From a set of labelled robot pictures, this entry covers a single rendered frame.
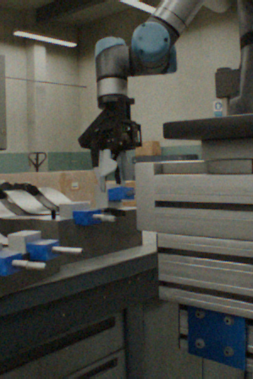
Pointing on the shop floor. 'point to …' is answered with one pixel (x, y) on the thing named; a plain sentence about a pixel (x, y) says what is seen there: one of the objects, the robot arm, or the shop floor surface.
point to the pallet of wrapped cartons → (64, 184)
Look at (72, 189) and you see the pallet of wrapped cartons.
